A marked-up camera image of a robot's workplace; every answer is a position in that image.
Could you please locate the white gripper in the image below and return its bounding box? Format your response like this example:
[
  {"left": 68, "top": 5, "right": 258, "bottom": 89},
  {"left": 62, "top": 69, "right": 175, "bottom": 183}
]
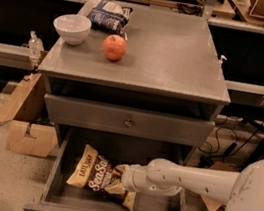
[{"left": 105, "top": 164, "right": 181, "bottom": 197}]

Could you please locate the brown sea salt chip bag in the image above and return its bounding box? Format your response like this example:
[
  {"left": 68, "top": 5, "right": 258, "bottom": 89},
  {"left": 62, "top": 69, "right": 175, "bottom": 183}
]
[{"left": 67, "top": 144, "right": 136, "bottom": 211}]

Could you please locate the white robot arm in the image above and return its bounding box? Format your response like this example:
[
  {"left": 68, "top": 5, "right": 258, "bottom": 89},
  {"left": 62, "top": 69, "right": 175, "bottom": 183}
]
[{"left": 114, "top": 158, "right": 264, "bottom": 211}]

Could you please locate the open grey middle drawer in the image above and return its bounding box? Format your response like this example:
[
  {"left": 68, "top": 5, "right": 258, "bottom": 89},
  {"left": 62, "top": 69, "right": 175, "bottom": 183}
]
[{"left": 24, "top": 127, "right": 186, "bottom": 211}]

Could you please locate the grey drawer cabinet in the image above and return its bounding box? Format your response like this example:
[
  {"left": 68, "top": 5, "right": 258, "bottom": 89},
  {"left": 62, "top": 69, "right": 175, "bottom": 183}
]
[{"left": 12, "top": 0, "right": 245, "bottom": 211}]

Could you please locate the closed grey top drawer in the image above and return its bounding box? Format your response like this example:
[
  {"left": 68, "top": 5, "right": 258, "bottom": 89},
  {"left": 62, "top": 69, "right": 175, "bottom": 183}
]
[{"left": 44, "top": 94, "right": 214, "bottom": 147}]

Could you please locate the blue chip bag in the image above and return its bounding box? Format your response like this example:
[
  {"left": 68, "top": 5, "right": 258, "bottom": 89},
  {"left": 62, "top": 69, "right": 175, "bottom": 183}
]
[{"left": 88, "top": 0, "right": 134, "bottom": 37}]

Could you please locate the cardboard box on left floor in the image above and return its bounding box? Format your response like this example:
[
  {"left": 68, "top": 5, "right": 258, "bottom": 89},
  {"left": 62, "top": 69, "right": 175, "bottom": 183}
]
[{"left": 0, "top": 73, "right": 58, "bottom": 158}]

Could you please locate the red apple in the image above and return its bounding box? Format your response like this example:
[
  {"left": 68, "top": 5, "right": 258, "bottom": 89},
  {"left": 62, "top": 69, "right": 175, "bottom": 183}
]
[{"left": 102, "top": 34, "right": 127, "bottom": 62}]

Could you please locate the small white pump bottle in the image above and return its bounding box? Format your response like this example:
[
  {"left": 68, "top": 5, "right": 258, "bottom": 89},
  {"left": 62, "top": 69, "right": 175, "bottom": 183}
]
[{"left": 218, "top": 54, "right": 227, "bottom": 66}]

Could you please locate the clear plastic bottle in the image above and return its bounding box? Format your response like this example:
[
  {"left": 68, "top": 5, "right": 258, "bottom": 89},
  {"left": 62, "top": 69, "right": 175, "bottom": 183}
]
[{"left": 28, "top": 31, "right": 44, "bottom": 59}]

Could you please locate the white ceramic bowl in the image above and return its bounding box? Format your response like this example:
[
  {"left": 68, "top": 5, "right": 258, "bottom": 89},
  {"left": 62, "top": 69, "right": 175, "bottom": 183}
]
[{"left": 53, "top": 14, "right": 92, "bottom": 45}]

